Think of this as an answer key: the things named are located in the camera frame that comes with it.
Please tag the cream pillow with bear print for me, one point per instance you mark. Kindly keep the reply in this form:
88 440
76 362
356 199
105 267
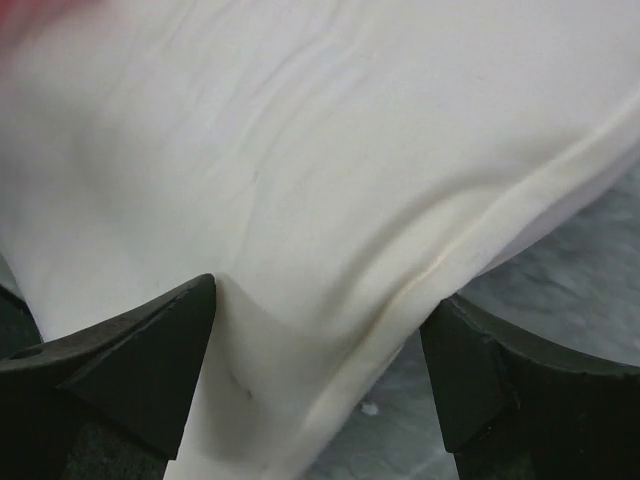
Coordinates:
340 167

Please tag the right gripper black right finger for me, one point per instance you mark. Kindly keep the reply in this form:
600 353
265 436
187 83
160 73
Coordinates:
513 405

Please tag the pink pillowcase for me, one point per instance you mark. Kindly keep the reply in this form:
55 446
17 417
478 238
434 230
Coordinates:
22 17

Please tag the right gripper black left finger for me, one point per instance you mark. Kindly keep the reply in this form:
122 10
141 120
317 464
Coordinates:
109 401

